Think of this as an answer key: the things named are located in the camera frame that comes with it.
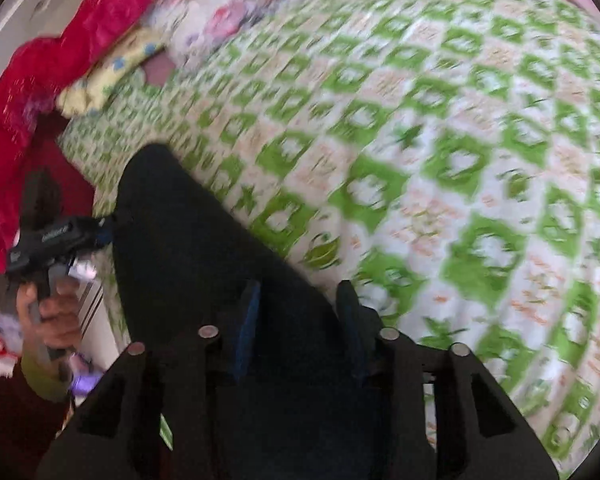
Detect yellow dotted cloth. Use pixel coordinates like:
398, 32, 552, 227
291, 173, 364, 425
56, 27, 167, 117

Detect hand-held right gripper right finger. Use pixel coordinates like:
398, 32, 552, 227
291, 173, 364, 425
334, 279, 562, 480

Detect green patterned bedsheet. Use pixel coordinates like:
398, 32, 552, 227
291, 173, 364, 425
60, 0, 600, 478

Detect person's left forearm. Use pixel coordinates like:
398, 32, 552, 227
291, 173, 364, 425
0, 346, 77, 480

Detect white floral pillow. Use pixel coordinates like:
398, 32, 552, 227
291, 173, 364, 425
147, 0, 341, 63

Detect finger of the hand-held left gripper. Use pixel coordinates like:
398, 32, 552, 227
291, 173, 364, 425
96, 214, 120, 250

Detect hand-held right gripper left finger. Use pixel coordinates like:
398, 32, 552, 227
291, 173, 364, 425
36, 279, 264, 480

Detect red shiny blanket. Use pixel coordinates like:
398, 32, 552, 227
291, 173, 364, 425
0, 0, 191, 275

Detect black pants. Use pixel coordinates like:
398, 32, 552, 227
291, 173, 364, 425
109, 142, 386, 480

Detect person's left hand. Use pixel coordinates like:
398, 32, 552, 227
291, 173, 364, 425
17, 277, 84, 354

